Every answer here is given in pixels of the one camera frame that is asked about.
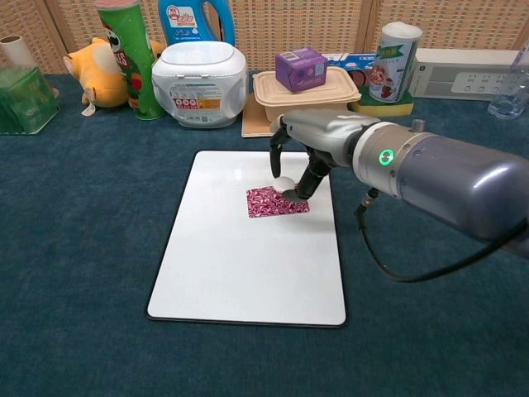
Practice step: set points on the white rectangular board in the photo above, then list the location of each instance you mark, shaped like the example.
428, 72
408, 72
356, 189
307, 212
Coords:
248, 264

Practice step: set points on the green chips can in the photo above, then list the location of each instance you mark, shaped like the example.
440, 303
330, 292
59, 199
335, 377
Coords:
134, 62

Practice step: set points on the small white round object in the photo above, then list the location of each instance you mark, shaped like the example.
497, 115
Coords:
284, 183

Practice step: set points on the clear plastic bottle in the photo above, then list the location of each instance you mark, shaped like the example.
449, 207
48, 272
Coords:
512, 95

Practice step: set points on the blue detergent pump bottle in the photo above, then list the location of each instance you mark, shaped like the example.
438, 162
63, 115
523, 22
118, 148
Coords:
194, 22

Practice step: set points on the dark blue table cloth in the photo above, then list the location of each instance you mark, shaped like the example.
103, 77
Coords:
82, 248

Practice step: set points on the white lidded printed canister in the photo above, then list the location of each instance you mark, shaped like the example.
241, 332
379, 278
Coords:
394, 62

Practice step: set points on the white power strip box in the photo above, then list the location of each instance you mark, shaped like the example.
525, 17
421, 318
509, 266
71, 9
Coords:
458, 72

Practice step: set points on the yellow green sponge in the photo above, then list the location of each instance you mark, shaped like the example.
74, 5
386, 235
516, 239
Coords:
384, 107

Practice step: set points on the magenta patterned card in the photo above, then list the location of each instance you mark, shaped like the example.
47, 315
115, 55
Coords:
266, 204

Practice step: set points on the yellow plush toy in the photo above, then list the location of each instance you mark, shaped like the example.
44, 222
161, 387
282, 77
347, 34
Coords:
103, 76

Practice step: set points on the woven bamboo folding screen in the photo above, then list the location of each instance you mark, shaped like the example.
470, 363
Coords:
289, 29

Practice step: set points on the beige lidded lunch box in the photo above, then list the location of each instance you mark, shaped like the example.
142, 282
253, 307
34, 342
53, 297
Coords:
301, 101

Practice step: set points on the blue white toothpaste box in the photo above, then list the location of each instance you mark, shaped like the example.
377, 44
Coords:
351, 60

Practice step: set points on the brown flat board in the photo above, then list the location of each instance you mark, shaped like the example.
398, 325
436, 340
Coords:
256, 128

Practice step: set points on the small purple carton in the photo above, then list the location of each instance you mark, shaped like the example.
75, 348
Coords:
301, 69

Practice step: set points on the white wet wipes tub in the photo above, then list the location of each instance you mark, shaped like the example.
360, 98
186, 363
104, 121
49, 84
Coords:
200, 84

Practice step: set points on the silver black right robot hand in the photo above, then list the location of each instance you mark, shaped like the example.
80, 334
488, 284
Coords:
326, 132

